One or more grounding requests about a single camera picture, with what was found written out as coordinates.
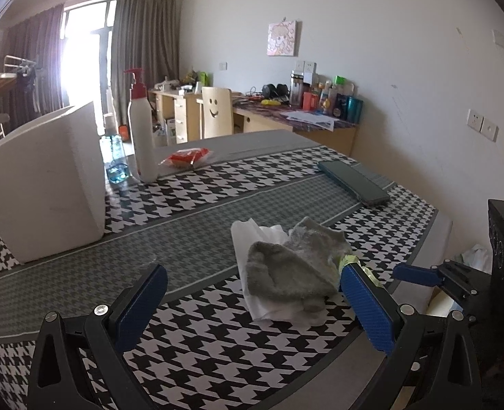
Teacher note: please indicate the small yellow object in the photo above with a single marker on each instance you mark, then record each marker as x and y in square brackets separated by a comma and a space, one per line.
[270, 102]

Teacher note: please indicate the red box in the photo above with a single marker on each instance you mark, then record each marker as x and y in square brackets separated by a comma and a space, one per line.
[310, 100]

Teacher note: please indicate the green bag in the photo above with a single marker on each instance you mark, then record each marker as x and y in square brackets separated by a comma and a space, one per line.
[203, 77]

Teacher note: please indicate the green capped bottle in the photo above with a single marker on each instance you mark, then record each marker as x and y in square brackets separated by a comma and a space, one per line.
[340, 83]

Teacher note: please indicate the white wall plate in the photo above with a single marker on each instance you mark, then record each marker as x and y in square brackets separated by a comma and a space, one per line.
[500, 39]

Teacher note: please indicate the black headphones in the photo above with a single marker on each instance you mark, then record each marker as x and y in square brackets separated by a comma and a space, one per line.
[275, 92]

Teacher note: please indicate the pale patterned wrapper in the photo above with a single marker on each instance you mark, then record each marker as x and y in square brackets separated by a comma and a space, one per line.
[348, 260]

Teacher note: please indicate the blue spray bottle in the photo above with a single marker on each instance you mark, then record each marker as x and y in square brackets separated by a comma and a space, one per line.
[115, 166]

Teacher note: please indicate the printed papers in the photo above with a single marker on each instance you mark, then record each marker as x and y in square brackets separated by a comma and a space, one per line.
[311, 120]

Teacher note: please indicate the white foam box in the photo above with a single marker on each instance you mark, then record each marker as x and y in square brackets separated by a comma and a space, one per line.
[42, 179]

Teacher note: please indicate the teal can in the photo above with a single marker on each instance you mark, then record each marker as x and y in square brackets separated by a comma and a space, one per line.
[354, 109]

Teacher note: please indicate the houndstooth tablecloth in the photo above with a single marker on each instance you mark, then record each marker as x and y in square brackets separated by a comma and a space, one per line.
[218, 218]

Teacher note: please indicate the double wall socket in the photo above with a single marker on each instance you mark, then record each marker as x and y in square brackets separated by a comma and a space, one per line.
[305, 66]

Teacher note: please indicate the metal bunk bed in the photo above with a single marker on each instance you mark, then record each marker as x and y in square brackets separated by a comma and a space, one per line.
[4, 77]

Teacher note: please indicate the cartoon wall picture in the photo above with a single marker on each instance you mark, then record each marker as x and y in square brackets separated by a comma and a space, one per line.
[282, 38]

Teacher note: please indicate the white tissue paper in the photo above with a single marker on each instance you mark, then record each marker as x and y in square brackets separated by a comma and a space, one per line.
[245, 239]

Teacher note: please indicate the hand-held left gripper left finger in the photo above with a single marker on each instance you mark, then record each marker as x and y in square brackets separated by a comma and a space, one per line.
[138, 307]

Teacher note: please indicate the brown curtain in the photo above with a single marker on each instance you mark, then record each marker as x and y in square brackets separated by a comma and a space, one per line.
[34, 64]
[145, 42]

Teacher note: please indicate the red snack packet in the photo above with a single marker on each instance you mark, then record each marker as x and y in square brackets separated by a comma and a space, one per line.
[188, 156]

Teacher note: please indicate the glass balcony door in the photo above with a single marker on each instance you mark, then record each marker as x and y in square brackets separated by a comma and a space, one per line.
[85, 64]

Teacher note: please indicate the grey fluffy cloth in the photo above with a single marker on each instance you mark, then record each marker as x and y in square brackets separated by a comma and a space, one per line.
[277, 273]

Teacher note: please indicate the white pump bottle red cap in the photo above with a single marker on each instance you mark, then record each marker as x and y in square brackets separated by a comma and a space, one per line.
[143, 136]

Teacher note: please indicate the wooden desk patterned top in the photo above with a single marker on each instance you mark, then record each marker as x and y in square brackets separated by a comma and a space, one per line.
[329, 136]

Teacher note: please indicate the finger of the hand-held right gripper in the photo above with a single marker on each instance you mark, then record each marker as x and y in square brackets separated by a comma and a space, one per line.
[414, 274]

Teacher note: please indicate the clear bottle black lid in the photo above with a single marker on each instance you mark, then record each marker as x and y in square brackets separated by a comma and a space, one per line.
[297, 89]

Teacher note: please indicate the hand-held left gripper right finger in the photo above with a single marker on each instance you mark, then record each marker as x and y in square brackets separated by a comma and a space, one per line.
[367, 307]

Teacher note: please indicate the dark smartphone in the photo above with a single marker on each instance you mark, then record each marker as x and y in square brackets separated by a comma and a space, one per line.
[354, 181]

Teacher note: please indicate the wooden chair smiley face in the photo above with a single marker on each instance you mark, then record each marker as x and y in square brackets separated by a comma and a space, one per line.
[215, 111]

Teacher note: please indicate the white wall socket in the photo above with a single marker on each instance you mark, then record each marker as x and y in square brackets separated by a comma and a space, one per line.
[474, 119]
[489, 130]

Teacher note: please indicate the dark blue can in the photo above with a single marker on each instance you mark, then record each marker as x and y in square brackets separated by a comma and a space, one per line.
[340, 106]

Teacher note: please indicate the orange container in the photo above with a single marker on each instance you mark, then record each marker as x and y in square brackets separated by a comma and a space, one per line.
[123, 133]

